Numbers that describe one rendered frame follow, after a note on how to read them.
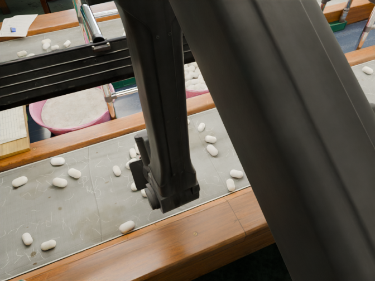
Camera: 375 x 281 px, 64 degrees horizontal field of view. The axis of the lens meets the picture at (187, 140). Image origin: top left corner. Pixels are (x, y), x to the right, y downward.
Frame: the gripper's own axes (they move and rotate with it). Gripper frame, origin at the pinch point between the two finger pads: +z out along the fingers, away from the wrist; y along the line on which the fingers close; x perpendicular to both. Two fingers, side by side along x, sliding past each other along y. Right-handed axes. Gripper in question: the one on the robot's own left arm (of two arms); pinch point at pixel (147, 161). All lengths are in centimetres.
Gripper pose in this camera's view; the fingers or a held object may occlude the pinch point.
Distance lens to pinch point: 75.4
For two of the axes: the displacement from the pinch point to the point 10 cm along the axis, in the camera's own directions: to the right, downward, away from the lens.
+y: -9.1, 3.1, -2.6
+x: 2.5, 9.4, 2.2
